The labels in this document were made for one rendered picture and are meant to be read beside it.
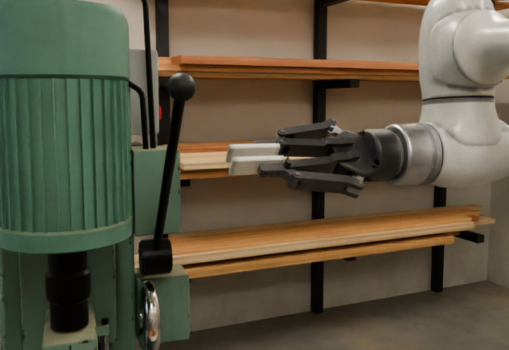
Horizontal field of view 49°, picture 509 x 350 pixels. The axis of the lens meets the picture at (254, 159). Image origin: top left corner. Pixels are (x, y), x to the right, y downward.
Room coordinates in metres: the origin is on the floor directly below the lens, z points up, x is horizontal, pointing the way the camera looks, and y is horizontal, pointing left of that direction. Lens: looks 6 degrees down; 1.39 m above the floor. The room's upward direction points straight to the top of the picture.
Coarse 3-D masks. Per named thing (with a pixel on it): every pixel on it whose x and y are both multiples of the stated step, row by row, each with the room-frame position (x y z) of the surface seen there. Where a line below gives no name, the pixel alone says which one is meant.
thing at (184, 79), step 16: (176, 80) 0.67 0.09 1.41; (192, 80) 0.68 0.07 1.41; (176, 96) 0.67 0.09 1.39; (176, 112) 0.70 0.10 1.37; (176, 128) 0.72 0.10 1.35; (176, 144) 0.74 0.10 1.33; (160, 208) 0.83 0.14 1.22; (160, 224) 0.85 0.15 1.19; (144, 240) 0.92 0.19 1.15; (160, 240) 0.88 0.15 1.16; (144, 256) 0.89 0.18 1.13; (160, 256) 0.90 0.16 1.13; (144, 272) 0.89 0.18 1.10; (160, 272) 0.91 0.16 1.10
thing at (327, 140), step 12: (288, 144) 0.75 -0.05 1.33; (300, 144) 0.75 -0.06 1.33; (312, 144) 0.76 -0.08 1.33; (324, 144) 0.76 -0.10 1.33; (336, 144) 0.76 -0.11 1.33; (348, 144) 0.76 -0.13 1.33; (288, 156) 0.76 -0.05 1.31; (300, 156) 0.77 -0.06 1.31; (312, 156) 0.77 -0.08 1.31; (324, 156) 0.77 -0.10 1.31
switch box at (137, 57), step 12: (132, 48) 1.05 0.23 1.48; (132, 60) 1.04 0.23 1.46; (144, 60) 1.05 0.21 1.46; (156, 60) 1.06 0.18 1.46; (132, 72) 1.04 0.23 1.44; (144, 72) 1.05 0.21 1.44; (156, 72) 1.06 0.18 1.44; (144, 84) 1.05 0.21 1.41; (156, 84) 1.06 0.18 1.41; (132, 96) 1.04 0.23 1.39; (156, 96) 1.06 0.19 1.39; (132, 108) 1.04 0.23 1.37; (156, 108) 1.06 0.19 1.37; (132, 120) 1.04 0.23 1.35; (156, 120) 1.05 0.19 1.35; (132, 132) 1.04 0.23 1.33; (156, 132) 1.05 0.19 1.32
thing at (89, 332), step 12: (48, 312) 0.80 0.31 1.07; (48, 324) 0.76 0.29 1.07; (48, 336) 0.72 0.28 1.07; (60, 336) 0.72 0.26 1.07; (72, 336) 0.72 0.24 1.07; (84, 336) 0.72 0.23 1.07; (96, 336) 0.72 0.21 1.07; (48, 348) 0.69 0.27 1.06; (60, 348) 0.70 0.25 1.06; (72, 348) 0.70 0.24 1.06; (84, 348) 0.70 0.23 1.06; (96, 348) 0.71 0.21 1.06
